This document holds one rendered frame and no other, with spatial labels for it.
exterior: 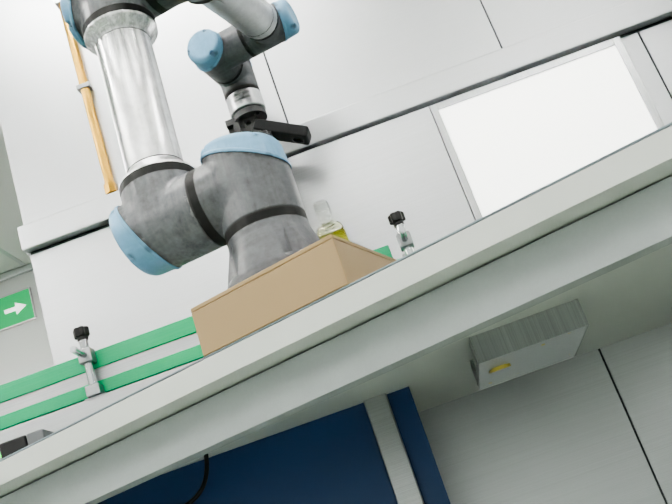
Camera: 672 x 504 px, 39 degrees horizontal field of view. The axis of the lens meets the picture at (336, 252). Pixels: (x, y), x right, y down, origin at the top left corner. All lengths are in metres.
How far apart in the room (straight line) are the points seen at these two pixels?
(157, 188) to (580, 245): 0.59
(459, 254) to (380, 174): 0.96
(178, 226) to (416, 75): 0.96
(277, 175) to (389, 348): 0.30
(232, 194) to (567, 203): 0.46
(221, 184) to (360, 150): 0.79
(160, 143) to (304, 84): 0.81
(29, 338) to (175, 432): 4.28
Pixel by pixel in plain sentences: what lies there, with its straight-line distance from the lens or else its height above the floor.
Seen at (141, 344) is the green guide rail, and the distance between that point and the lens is 1.71.
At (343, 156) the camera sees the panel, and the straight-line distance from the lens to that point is 2.02.
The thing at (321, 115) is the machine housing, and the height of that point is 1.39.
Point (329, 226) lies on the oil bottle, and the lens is 1.80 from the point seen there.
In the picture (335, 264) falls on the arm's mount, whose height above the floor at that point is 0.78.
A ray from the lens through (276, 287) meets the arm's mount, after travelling 1.14.
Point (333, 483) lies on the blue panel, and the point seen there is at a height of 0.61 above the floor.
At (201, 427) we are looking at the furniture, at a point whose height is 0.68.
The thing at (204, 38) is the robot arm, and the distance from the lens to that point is 1.90.
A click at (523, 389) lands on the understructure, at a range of 1.88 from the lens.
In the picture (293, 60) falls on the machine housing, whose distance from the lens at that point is 2.18.
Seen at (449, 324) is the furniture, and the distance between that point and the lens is 1.08.
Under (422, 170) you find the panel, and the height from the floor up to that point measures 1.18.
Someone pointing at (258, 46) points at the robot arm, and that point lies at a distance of 1.88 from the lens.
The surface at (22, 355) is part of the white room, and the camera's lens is 5.52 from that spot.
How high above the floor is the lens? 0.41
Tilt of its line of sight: 20 degrees up
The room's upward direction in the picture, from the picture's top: 19 degrees counter-clockwise
